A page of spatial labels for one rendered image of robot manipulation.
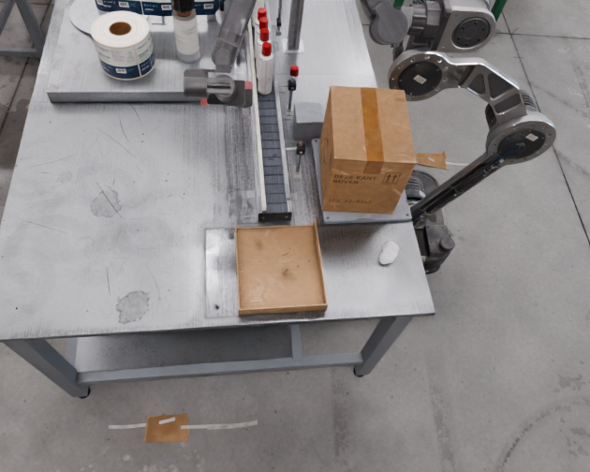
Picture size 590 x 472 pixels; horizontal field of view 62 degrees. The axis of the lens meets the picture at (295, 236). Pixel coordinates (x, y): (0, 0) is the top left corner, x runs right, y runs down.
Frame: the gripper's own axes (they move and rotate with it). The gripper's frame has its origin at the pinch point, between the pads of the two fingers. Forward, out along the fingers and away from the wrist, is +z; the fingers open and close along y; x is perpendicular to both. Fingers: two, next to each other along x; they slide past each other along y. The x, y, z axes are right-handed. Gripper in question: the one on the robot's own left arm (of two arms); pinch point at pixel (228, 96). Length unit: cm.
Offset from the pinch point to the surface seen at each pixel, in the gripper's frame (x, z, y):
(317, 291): 57, -2, -27
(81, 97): -4, 44, 55
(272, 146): 13.0, 27.7, -13.9
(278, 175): 22.8, 19.7, -15.6
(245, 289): 56, -2, -5
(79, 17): -38, 66, 62
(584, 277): 76, 94, -180
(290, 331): 88, 52, -23
